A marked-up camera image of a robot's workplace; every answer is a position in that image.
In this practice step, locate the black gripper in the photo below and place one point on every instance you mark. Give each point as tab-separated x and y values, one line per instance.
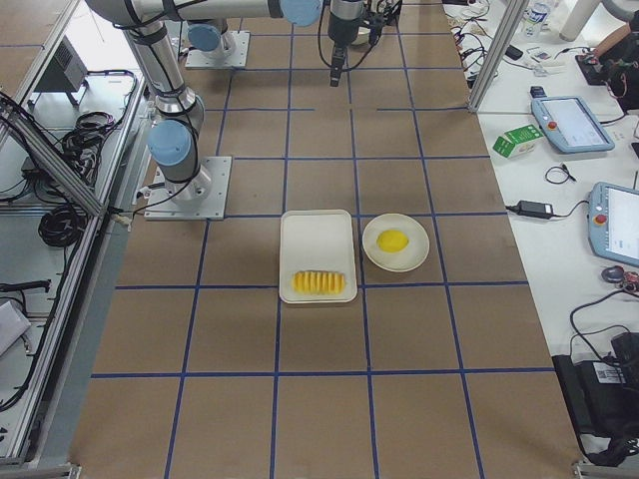
342	31

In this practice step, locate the blue teach pendant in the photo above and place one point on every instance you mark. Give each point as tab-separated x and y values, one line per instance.
570	126
613	222

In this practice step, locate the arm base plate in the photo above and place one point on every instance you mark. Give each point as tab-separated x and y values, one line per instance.
232	53
205	197

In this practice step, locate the sliced yellow fruit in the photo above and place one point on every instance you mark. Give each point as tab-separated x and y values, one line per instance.
318	282

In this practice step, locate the black power adapter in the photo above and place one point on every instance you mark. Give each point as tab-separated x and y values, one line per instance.
534	210

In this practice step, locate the green white carton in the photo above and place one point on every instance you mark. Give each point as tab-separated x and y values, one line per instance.
517	142

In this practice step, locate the aluminium frame post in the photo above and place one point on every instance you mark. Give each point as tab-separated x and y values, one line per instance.
501	40

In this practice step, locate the cream round plate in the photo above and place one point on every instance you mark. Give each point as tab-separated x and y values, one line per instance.
409	258

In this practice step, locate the cream rectangular tray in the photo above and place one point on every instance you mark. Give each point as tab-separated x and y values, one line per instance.
316	240

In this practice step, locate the yellow lemon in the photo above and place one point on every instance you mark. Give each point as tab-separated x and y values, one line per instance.
392	241

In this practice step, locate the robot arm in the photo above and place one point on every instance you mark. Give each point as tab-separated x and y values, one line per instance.
211	36
173	143

